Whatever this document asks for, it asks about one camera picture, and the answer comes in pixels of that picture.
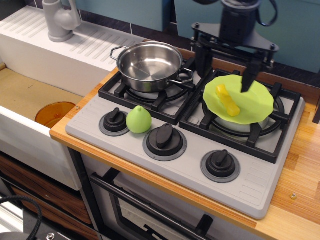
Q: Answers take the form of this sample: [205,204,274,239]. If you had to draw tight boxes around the black burner grate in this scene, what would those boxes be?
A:
[179,69,303,164]
[98,58,213,125]

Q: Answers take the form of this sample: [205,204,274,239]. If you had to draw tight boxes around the oven door with handle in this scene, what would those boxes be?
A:
[89,168,254,240]

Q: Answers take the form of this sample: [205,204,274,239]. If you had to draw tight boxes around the black braided cable lower left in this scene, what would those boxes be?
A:
[0,195,43,240]

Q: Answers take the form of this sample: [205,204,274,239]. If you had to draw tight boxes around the black stove knob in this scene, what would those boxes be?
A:
[142,123,188,162]
[99,107,129,137]
[200,149,241,184]

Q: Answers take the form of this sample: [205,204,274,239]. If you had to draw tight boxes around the stainless steel pot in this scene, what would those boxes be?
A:
[110,41,194,93]

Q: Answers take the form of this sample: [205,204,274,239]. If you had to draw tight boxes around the lime green plate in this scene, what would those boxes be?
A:
[203,74,275,125]

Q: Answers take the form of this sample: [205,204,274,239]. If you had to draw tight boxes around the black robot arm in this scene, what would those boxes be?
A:
[191,0,280,93]

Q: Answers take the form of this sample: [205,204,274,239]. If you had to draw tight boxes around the green toy pear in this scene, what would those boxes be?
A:
[126,105,152,134]

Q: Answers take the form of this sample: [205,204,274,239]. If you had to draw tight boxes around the grey toy stove top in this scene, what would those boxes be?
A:
[65,95,306,219]

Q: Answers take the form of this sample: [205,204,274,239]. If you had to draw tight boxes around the yellow toy fry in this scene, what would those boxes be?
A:
[216,84,241,117]

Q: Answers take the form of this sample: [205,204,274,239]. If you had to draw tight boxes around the black left stove knob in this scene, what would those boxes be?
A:
[99,107,129,137]

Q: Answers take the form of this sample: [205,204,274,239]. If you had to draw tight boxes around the black left burner grate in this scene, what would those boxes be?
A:
[98,58,213,125]

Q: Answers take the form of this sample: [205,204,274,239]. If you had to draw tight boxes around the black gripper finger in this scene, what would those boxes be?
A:
[241,55,263,93]
[195,43,213,78]

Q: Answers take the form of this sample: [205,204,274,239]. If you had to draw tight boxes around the grey toy faucet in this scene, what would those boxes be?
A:
[42,0,81,43]

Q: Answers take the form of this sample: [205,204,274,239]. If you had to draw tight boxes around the black right burner grate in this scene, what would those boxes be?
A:
[179,69,303,164]

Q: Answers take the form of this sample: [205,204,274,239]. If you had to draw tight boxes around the white toy sink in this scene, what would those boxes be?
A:
[0,6,143,191]

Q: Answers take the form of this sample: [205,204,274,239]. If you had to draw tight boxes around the orange sink drain plug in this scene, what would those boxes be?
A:
[35,101,76,129]

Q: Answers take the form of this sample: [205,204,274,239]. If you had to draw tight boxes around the black middle stove knob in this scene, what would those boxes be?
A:
[142,123,188,162]

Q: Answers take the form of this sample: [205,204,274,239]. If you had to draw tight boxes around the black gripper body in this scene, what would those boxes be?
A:
[192,8,279,69]

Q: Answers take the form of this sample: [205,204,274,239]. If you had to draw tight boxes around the black right stove knob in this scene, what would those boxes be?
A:
[200,149,241,184]

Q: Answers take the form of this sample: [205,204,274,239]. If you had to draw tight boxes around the wooden drawer fronts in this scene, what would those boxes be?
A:
[0,152,99,240]

